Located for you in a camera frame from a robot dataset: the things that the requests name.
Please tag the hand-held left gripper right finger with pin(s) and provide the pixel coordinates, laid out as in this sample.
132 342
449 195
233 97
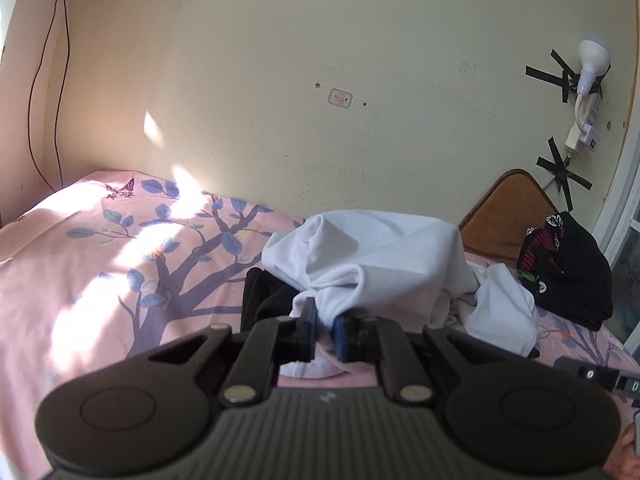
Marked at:
342 337

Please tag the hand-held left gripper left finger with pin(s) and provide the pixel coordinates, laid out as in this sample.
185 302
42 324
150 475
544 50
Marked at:
309 330

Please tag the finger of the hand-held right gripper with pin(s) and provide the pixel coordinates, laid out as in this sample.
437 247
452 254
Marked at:
595 372

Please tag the white garment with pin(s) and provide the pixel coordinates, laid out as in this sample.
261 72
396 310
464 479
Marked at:
380 255
505 305

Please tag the person's right hand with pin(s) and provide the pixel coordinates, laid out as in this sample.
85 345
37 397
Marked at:
631 441

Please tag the black folded garment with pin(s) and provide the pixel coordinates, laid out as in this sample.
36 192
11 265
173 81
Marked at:
582 280

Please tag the white crumpled garment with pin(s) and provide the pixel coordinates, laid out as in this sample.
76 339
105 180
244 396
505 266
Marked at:
505 305

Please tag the black red patterned garment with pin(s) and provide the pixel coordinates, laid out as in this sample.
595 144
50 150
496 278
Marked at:
542 245

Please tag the brown cushion mat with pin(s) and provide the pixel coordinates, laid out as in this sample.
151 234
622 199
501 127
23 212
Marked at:
505 212

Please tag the pink floral bed sheet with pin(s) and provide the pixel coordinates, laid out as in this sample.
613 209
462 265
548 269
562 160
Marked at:
100 260

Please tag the white plug adapter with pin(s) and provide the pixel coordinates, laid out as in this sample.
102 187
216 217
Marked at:
582 139

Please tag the white power strip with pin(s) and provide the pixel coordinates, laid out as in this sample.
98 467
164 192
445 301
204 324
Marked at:
594 110

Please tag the white bulb lamp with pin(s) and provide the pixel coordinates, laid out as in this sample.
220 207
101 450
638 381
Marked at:
590 62

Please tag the white window frame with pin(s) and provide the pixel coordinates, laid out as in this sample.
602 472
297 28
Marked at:
622 200

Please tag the small wall sticker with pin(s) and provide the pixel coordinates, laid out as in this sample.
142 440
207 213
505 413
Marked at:
340 97

